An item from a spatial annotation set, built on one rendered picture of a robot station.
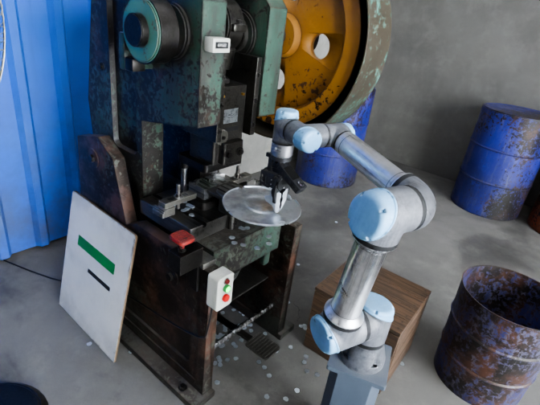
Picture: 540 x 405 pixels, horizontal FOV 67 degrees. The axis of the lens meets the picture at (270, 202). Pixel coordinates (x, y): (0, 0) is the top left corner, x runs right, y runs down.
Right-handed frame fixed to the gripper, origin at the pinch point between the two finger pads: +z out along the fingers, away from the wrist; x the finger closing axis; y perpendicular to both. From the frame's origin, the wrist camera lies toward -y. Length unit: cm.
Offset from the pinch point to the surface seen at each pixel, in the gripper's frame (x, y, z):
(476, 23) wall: -330, 40, -69
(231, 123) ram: -0.4, 26.6, -24.2
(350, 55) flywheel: -33, 2, -51
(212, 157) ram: 7.4, 27.0, -12.6
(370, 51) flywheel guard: -33, -6, -54
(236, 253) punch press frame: 7.3, 11.1, 20.9
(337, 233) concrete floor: -134, 38, 79
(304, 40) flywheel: -36, 25, -53
